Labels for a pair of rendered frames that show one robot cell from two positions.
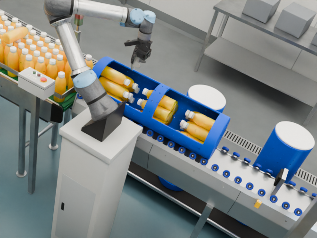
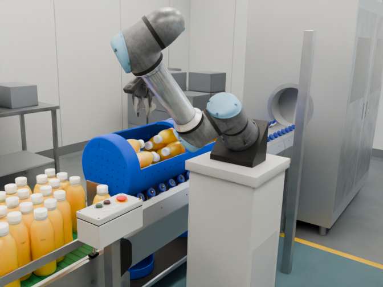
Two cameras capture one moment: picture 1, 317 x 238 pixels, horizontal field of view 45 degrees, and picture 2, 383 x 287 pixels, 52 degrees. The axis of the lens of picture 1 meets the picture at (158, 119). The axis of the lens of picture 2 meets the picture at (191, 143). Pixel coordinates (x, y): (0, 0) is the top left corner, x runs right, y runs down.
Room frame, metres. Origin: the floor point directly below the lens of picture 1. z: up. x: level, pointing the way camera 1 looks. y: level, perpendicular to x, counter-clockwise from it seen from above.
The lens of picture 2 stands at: (1.21, 1.82, 1.62)
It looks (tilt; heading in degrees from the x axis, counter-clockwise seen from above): 15 degrees down; 288
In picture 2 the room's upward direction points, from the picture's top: 2 degrees clockwise
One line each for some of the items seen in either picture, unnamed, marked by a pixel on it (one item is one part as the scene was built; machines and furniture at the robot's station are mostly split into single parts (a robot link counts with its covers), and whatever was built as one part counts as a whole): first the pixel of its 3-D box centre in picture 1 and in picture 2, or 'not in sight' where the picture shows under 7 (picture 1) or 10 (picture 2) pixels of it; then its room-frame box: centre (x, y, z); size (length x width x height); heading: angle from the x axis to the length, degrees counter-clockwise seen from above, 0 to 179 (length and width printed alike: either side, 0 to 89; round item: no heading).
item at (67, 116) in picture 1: (70, 89); not in sight; (2.50, 0.77, 0.55); 0.04 x 0.04 x 1.10; 74
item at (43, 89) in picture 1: (36, 83); (111, 218); (1.82, 0.77, 1.05); 0.20 x 0.10 x 0.10; 74
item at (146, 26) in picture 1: (146, 21); not in sight; (1.96, 0.22, 1.59); 0.09 x 0.08 x 0.11; 113
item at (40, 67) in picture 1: (40, 72); (52, 232); (2.01, 0.83, 1.00); 0.07 x 0.07 x 0.19
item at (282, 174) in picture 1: (278, 182); not in sight; (1.68, -0.78, 1.00); 0.10 x 0.04 x 0.15; 164
